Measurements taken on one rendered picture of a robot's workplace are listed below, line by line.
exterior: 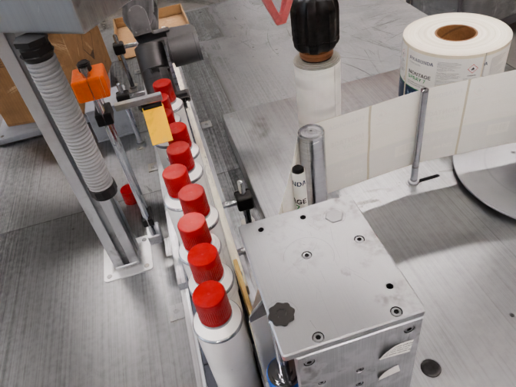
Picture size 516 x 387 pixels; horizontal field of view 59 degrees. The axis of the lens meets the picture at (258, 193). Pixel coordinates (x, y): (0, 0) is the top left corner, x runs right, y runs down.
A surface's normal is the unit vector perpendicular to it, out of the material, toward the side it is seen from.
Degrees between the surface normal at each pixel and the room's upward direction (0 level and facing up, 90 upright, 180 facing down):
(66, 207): 0
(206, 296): 3
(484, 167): 0
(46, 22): 90
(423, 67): 90
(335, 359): 90
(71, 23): 90
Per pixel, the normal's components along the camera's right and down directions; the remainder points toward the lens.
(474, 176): -0.14, -0.73
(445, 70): -0.40, 0.65
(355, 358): 0.26, 0.62
